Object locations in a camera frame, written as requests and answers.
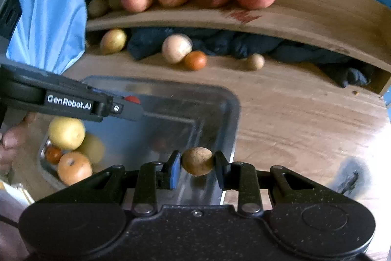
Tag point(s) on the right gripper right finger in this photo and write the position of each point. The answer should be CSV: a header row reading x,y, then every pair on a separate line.
x,y
241,177

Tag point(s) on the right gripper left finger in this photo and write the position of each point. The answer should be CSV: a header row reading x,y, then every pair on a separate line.
x,y
154,176

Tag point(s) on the finger of the left gripper with red dot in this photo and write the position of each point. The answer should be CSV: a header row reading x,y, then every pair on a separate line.
x,y
128,107

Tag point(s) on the small brown kiwi fruit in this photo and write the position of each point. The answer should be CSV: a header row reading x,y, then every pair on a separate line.
x,y
197,161

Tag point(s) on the large yellow pear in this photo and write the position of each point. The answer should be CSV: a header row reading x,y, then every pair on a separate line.
x,y
113,41

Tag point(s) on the pale round pear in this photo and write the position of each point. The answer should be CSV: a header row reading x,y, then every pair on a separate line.
x,y
176,47

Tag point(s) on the small orange tangerine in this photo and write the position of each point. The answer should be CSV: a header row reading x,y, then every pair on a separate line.
x,y
195,60

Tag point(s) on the small brown kiwi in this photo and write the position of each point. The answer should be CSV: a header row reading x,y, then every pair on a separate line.
x,y
255,62

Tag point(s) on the person's left hand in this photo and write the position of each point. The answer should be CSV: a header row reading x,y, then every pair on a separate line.
x,y
11,142

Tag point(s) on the stainless steel tray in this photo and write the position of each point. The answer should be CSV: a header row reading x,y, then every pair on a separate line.
x,y
177,116

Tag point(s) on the yellow-green pear in tray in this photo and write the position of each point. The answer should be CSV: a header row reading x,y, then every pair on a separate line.
x,y
92,147

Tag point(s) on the yellow pear in tray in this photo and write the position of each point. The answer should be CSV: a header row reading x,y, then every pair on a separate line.
x,y
66,133

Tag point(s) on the small tangerine in tray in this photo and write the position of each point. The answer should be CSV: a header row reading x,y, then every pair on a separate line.
x,y
53,154

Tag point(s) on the large orange in tray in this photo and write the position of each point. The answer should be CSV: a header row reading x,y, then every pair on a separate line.
x,y
74,167

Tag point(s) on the brown kiwi on shelf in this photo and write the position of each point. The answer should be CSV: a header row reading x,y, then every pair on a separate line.
x,y
115,5
97,8

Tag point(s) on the dark blue cloth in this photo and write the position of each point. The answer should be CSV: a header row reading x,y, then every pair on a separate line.
x,y
343,70

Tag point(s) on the curved wooden shelf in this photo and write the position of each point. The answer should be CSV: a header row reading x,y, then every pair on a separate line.
x,y
356,28

